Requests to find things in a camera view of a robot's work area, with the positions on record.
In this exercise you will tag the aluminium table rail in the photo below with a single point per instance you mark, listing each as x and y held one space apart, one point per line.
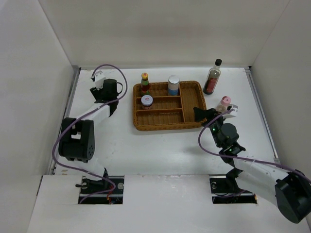
73 85
261 112

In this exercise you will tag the yellow cap sauce bottle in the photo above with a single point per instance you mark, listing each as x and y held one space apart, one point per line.
144 85

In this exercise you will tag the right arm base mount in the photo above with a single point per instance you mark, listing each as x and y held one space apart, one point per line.
224 190

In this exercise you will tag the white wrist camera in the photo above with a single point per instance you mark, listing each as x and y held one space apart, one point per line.
98 78
233 111

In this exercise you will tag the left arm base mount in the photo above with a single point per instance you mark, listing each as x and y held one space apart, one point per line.
100 191

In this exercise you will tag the white lid chili jar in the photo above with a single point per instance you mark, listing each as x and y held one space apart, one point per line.
146 102

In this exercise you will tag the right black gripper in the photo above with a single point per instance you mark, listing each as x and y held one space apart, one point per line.
199 114

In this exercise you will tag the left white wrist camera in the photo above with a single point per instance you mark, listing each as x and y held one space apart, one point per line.
98 78

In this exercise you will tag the left aluminium table rail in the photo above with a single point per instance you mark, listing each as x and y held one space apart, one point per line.
73 85

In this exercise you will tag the tall dark vinegar bottle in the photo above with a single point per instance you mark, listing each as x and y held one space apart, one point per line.
212 77

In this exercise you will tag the pink cap small bottle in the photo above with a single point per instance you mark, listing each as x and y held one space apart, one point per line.
223 104

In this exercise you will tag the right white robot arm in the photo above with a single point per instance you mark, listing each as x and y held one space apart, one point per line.
286 188

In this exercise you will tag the right aluminium table rail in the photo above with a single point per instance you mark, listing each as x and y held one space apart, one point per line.
261 112

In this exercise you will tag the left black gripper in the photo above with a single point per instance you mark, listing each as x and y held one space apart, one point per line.
97 93

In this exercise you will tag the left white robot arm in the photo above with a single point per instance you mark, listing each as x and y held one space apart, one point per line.
77 138

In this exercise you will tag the wicker divided tray basket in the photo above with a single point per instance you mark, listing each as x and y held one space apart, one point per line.
168 112

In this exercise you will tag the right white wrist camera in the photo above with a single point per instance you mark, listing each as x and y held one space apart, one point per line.
233 111

